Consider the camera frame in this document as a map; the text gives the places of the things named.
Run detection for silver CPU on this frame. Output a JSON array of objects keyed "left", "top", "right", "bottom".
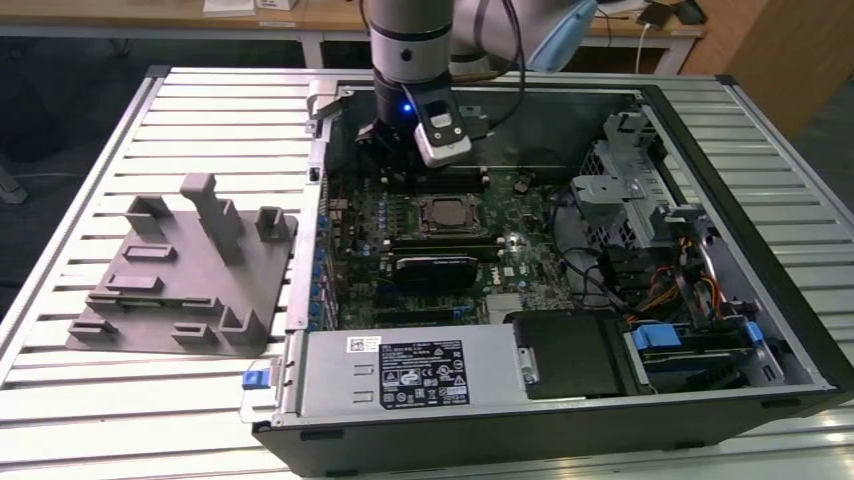
[{"left": 433, "top": 202, "right": 473, "bottom": 226}]

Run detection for black RAM slot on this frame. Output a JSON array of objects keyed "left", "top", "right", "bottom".
[{"left": 383, "top": 167, "right": 493, "bottom": 195}]

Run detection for installed black RAM stick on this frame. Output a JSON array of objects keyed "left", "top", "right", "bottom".
[{"left": 390, "top": 234, "right": 501, "bottom": 262}]

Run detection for black graphics card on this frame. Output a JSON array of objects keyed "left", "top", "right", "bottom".
[{"left": 391, "top": 254, "right": 481, "bottom": 295}]

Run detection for metal drive cage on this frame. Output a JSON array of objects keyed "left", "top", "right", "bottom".
[{"left": 570, "top": 112, "right": 680, "bottom": 251}]

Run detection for green motherboard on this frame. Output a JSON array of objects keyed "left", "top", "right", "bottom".
[{"left": 319, "top": 169, "right": 579, "bottom": 331}]

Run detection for grey parts rack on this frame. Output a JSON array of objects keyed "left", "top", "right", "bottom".
[{"left": 66, "top": 172, "right": 303, "bottom": 357}]

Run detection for silver chipset heatsink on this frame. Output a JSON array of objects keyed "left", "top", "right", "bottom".
[{"left": 485, "top": 293, "right": 530, "bottom": 324}]

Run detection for wooden desk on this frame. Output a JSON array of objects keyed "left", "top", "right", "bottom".
[{"left": 0, "top": 0, "right": 709, "bottom": 74}]

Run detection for black device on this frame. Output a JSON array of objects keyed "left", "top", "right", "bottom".
[
  {"left": 635, "top": 2, "right": 681, "bottom": 29},
  {"left": 673, "top": 0, "right": 709, "bottom": 25}
]

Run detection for silver power supply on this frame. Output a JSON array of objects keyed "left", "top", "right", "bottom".
[{"left": 297, "top": 324, "right": 529, "bottom": 419}]

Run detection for black drive box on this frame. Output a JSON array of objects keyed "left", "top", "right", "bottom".
[{"left": 511, "top": 309, "right": 635, "bottom": 401}]

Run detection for grey chair leg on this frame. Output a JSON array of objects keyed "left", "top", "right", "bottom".
[{"left": 0, "top": 162, "right": 30, "bottom": 205}]

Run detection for hard disk in blue carrier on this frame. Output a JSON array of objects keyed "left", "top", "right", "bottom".
[{"left": 623, "top": 319, "right": 786, "bottom": 396}]

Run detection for wooden cabinet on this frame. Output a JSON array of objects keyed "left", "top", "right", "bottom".
[{"left": 684, "top": 0, "right": 854, "bottom": 144}]

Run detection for black PC case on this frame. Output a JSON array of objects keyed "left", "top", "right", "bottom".
[{"left": 238, "top": 74, "right": 854, "bottom": 479}]

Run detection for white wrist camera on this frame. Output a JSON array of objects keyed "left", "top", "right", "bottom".
[{"left": 413, "top": 99, "right": 474, "bottom": 169}]

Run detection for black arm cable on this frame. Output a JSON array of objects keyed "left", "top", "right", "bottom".
[{"left": 470, "top": 0, "right": 529, "bottom": 139}]

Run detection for white charging cable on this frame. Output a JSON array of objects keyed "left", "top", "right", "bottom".
[{"left": 633, "top": 22, "right": 653, "bottom": 75}]

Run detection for yellow red power wires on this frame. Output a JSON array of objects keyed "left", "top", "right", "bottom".
[{"left": 619, "top": 234, "right": 733, "bottom": 326}]

